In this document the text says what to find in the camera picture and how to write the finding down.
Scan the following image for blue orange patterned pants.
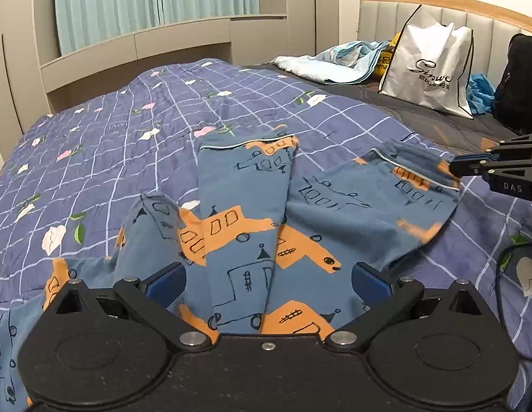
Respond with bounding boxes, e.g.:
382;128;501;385
0;127;461;411

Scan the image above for black bag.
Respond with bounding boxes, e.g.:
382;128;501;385
491;34;532;135

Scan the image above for blue plastic bag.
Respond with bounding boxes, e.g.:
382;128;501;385
467;73;495;115

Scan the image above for white shopping bag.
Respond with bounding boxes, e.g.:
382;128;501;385
378;5;474;119

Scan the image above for yellow container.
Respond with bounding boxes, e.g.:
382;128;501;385
372;32;401;80

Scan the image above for purple plaid floral bedspread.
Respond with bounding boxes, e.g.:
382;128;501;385
0;59;532;409

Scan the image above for light blue white blanket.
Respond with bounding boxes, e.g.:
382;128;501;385
271;40;390;85

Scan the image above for padded wooden headboard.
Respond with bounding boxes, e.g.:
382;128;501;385
357;0;532;85

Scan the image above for beige window bench shelf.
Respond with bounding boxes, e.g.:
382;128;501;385
0;0;339;152

